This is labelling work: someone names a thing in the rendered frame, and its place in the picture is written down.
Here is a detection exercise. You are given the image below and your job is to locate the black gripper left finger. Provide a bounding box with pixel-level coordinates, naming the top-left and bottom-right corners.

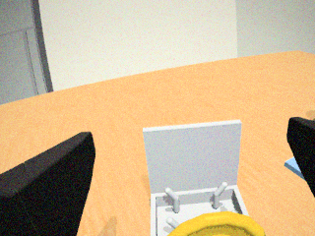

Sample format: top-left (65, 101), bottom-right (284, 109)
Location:
top-left (0, 131), bottom-right (95, 236)

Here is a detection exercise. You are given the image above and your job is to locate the yellow plate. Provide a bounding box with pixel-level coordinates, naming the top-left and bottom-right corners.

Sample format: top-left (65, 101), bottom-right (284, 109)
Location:
top-left (166, 211), bottom-right (265, 236)

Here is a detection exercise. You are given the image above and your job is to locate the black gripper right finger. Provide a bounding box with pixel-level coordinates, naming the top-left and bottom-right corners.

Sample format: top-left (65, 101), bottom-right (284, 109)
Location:
top-left (287, 117), bottom-right (315, 197)

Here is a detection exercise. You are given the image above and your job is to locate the light blue mat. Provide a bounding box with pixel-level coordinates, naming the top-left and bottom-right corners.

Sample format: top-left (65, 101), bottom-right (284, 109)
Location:
top-left (284, 157), bottom-right (306, 181)

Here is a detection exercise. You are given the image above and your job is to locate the grey dish rack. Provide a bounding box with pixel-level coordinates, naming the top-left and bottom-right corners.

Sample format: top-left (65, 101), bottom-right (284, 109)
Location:
top-left (143, 119), bottom-right (249, 236)

